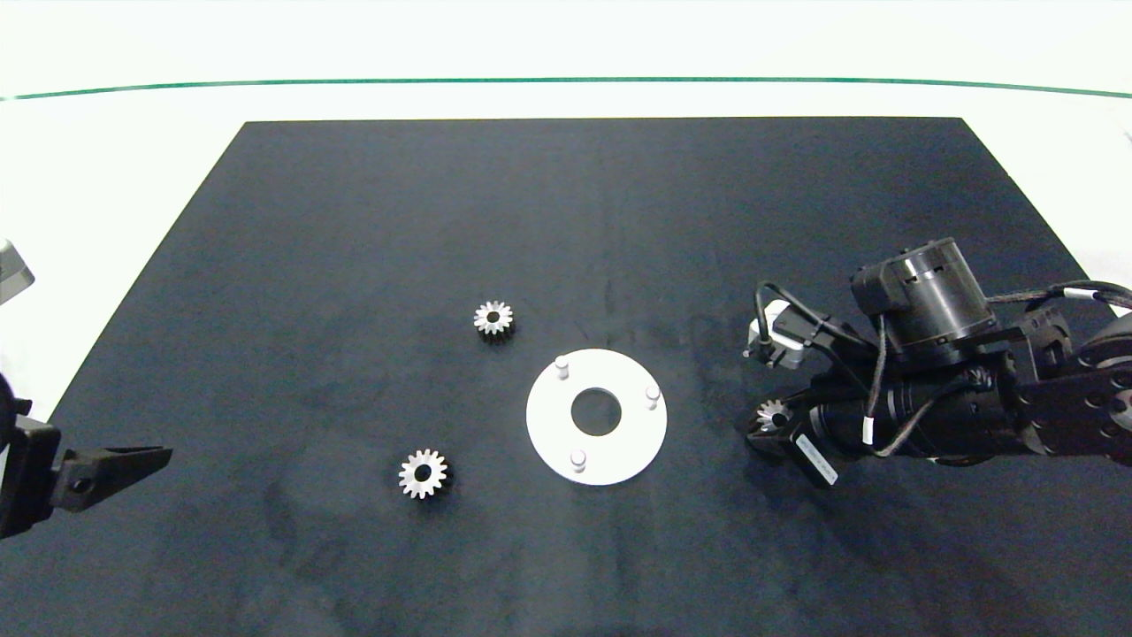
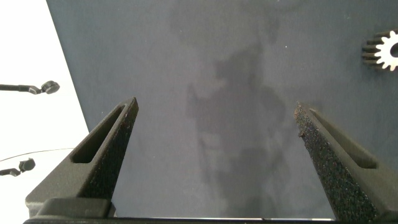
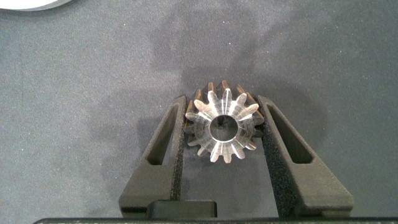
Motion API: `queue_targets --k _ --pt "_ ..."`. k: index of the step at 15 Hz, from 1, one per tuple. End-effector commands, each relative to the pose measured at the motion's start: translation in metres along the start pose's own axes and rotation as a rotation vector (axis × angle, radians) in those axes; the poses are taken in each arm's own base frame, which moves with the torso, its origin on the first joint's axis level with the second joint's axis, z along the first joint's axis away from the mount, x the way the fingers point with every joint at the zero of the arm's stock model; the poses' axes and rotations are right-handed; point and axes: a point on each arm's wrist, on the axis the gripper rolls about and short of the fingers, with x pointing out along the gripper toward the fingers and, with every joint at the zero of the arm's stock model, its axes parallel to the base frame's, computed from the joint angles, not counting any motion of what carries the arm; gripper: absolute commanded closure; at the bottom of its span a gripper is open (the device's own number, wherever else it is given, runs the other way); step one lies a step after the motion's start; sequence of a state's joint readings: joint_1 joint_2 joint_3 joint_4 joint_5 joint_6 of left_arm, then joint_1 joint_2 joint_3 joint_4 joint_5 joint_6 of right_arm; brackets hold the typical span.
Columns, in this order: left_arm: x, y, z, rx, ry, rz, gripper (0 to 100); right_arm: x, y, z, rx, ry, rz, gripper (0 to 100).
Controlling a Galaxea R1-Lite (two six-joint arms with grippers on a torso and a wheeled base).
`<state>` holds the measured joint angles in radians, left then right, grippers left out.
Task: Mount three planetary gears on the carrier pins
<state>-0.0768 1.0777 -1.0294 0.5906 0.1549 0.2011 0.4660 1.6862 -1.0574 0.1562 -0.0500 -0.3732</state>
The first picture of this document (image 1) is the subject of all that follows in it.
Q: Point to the small steel gear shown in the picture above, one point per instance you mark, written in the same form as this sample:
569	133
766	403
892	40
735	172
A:
409	474
766	409
503	316

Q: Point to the round white plate with pins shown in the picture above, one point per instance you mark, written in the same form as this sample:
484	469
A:
619	451

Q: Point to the dark rectangular mat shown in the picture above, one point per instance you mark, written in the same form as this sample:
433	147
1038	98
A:
354	221

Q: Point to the boxy silver wrist camera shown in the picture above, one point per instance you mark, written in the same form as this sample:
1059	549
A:
783	327

